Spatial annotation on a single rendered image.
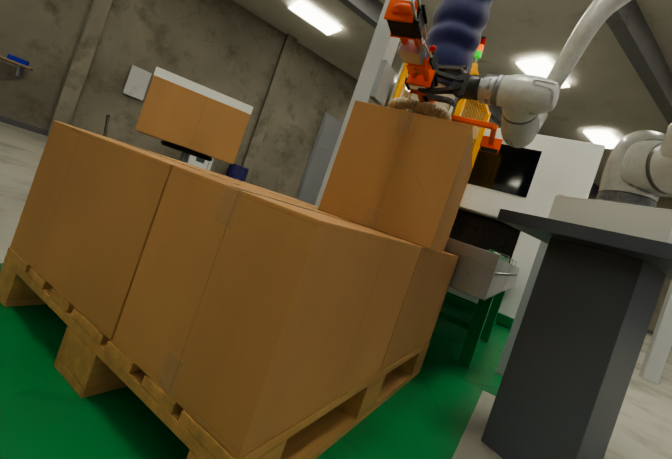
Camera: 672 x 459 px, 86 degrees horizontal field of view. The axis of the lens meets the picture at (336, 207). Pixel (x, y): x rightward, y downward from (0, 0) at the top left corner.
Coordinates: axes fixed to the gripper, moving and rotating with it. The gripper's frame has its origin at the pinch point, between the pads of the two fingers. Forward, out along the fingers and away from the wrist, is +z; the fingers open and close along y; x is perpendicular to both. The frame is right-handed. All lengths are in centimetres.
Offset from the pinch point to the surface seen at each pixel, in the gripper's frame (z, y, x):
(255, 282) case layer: -13, 67, -64
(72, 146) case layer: 62, 59, -64
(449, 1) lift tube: 7.0, -39.4, 15.5
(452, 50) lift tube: -0.7, -20.3, 16.2
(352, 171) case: 9.2, 37.0, -6.8
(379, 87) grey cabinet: 89, -47, 128
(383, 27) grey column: 104, -96, 127
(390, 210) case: -7.4, 45.3, -4.2
